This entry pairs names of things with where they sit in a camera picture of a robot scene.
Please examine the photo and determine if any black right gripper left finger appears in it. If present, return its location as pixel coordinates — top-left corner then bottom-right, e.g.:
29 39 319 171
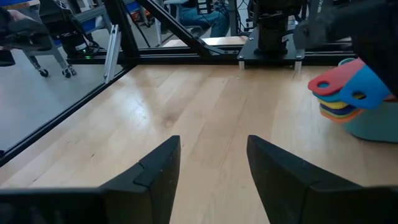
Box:
0 134 182 224

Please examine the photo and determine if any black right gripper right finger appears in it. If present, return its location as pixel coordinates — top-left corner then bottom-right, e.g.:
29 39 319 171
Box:
246 134 398 224

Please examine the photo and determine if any medium blue measuring cup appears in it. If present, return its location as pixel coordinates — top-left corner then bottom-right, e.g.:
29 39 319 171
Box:
338 63 393 110

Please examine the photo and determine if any red measuring cup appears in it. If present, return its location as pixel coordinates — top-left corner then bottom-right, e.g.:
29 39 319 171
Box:
307 57 398 103

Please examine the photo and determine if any light blue measuring cup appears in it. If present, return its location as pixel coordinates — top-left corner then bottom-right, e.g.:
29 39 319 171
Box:
312 91 343 103

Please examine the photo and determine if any yellow measuring cup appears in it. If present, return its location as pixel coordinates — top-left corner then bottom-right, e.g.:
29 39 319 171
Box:
317 98 349 110

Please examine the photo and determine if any navy blue measuring cup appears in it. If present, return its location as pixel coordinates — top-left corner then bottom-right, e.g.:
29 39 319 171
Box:
319 103 358 116

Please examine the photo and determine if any orange measuring cup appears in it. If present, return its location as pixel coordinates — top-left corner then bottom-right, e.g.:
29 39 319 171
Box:
320 109 365 124

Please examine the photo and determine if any green measuring cup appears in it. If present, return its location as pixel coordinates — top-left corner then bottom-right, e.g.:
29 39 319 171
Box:
320 108 359 119

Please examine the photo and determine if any teal plastic basket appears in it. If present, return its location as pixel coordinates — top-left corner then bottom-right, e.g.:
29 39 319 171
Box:
338 57 398 144

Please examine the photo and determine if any silver aluminium bar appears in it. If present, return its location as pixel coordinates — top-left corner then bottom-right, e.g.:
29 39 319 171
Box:
103 24 121 85

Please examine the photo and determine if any grey rolling cart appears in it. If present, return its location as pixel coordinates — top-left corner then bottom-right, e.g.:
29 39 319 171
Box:
21 18 78 79

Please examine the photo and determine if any person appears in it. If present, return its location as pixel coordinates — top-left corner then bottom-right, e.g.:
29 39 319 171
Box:
178 0 231 39

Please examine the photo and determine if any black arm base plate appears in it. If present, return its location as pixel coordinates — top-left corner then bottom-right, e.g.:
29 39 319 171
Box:
237 36 306 62

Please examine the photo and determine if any black aluminium table frame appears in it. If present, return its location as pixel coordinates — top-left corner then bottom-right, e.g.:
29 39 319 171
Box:
0 0 357 167

